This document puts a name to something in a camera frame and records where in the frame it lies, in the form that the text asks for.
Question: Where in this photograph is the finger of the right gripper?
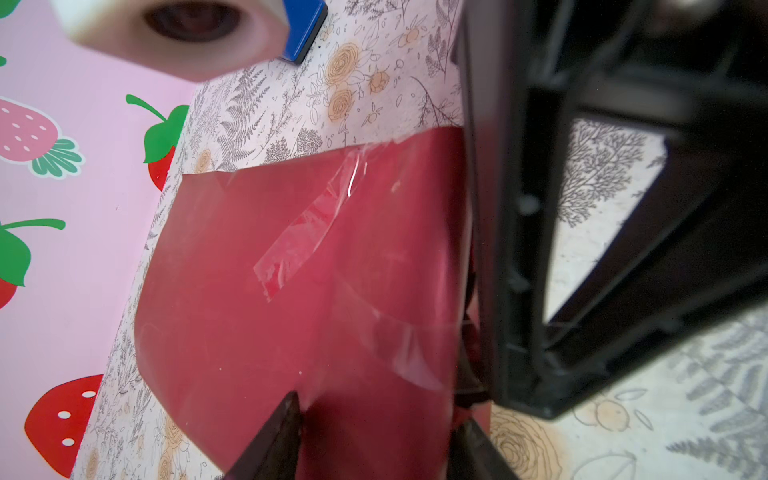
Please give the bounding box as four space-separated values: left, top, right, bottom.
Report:
453 1 767 419

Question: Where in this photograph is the maroon wrapping paper sheet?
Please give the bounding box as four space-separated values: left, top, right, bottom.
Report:
134 127 471 479

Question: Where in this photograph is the floral table mat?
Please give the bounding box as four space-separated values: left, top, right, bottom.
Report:
74 1 767 479

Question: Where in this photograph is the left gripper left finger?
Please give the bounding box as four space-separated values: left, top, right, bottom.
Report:
223 391 302 480

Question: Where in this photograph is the clear adhesive tape piece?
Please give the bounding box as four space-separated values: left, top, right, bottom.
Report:
253 143 384 302

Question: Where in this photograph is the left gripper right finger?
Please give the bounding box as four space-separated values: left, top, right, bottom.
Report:
446 419 518 480

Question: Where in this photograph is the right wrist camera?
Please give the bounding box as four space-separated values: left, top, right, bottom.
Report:
51 0 290 82

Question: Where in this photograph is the blue tape dispenser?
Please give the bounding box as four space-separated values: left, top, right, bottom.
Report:
281 0 328 65

